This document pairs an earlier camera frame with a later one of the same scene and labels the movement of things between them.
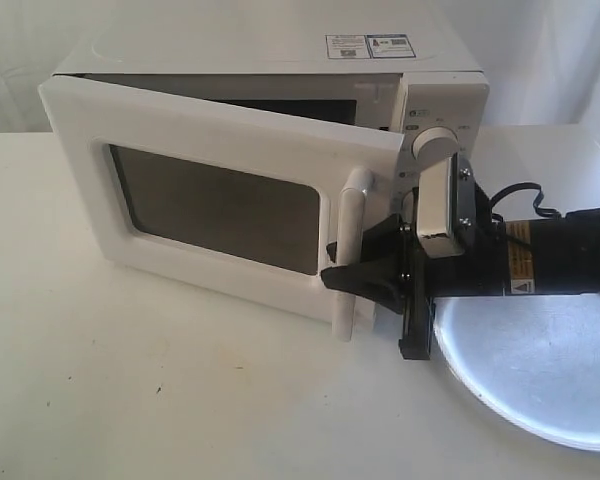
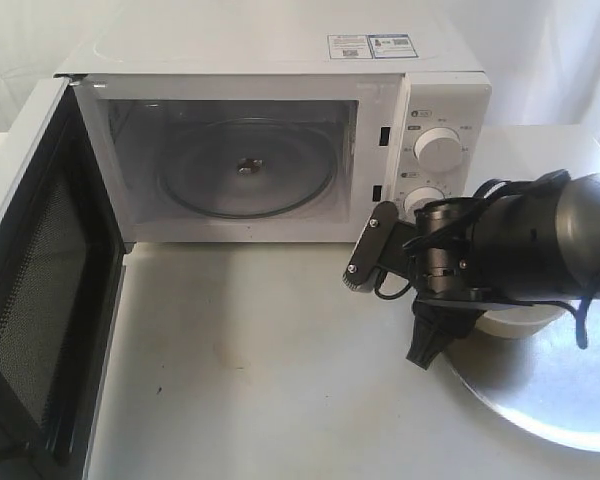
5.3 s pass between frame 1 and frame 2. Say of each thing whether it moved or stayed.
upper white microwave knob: stayed
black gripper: moved
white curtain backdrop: stayed
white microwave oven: stayed
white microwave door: moved
